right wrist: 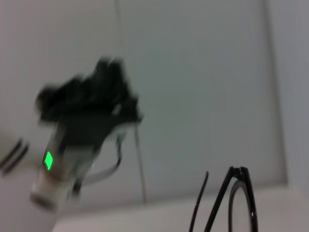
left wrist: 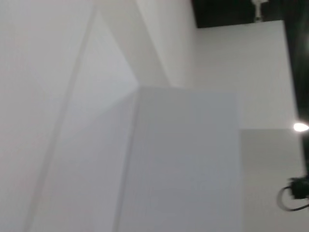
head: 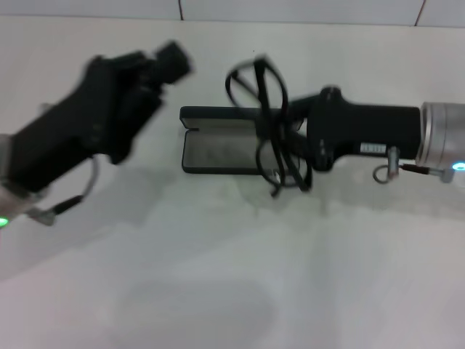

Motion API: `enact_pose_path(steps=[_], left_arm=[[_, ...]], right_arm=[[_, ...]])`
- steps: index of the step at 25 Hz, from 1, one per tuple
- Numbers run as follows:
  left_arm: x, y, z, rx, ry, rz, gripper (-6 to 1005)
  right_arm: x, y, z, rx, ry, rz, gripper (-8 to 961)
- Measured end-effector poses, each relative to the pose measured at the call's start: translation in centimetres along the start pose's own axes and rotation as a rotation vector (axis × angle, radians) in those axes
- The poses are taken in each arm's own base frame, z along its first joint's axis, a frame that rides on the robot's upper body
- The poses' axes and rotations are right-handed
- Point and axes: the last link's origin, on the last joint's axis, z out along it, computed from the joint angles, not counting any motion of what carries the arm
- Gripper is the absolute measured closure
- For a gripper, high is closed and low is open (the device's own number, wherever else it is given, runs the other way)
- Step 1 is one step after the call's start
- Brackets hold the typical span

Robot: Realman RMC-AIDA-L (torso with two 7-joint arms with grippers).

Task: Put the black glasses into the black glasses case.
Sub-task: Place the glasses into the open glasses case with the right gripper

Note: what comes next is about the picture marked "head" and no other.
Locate gripper cable with plug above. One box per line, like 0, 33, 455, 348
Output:
372, 146, 455, 185
27, 156, 101, 227

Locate right gripper cable with plug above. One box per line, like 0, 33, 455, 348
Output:
372, 146, 455, 185

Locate left gripper cable with plug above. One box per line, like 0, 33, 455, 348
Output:
27, 156, 101, 227

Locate black glasses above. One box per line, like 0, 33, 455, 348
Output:
225, 53, 314, 199

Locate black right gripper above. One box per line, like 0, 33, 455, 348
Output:
288, 86, 421, 172

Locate black glasses case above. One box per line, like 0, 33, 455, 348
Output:
179, 105, 302, 175

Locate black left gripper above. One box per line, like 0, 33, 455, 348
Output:
7, 41, 196, 194

